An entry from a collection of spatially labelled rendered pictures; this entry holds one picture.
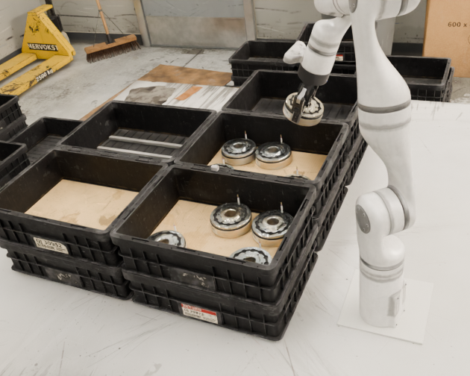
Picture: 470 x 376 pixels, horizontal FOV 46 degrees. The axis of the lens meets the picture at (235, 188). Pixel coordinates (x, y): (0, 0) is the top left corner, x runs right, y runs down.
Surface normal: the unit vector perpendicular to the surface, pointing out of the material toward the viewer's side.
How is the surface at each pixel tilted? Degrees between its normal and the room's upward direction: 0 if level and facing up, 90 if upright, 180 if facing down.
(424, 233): 0
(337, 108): 0
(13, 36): 90
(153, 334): 0
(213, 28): 90
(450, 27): 76
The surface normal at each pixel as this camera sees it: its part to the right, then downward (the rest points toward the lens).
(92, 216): -0.12, -0.81
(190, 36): -0.39, 0.57
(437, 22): -0.40, 0.36
